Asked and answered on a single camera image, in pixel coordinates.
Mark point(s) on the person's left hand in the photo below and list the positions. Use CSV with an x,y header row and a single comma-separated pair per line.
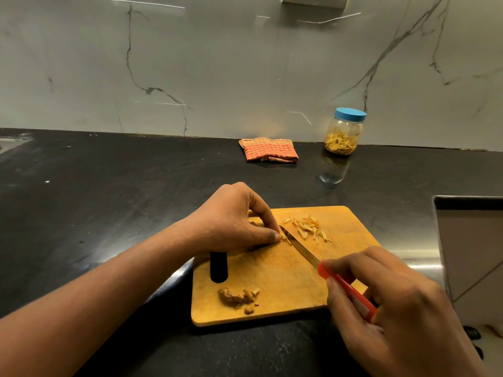
x,y
228,223

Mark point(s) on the person's right hand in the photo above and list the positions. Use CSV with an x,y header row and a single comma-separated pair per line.
x,y
401,310

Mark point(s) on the knobby ginger piece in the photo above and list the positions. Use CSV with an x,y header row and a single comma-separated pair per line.
x,y
231,296

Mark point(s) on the chopped ginger strips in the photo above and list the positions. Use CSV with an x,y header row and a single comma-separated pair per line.
x,y
310,227

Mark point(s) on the small round ginger end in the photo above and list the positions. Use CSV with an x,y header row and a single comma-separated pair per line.
x,y
249,309

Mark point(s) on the blue-lidded plastic jar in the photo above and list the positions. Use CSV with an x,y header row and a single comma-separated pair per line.
x,y
345,131

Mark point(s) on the person's left forearm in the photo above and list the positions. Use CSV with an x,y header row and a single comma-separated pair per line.
x,y
86,306

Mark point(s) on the blue jar lid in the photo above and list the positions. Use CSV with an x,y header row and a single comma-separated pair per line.
x,y
350,114

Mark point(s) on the wooden cutting board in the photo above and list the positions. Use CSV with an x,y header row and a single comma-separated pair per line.
x,y
291,278

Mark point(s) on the orange checked cloth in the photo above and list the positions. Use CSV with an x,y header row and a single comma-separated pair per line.
x,y
269,149

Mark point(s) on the beige cabinet door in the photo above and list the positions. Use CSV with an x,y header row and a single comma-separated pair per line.
x,y
471,259

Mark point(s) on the steel sink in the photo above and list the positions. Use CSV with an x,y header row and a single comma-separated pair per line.
x,y
11,142

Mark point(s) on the grey wall switch plate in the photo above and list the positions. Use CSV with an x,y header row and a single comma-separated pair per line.
x,y
314,0

